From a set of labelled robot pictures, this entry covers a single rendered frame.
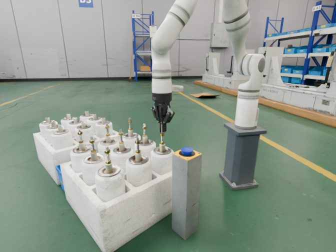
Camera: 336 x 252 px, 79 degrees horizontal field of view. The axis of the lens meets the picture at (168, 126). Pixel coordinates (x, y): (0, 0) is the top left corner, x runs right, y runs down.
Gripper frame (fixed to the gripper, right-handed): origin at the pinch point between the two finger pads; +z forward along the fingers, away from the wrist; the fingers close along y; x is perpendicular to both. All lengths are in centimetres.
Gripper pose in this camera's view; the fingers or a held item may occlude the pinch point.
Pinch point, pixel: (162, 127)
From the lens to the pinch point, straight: 80.1
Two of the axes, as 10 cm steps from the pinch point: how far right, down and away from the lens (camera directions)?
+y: 6.0, 2.4, -7.6
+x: 8.0, -1.9, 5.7
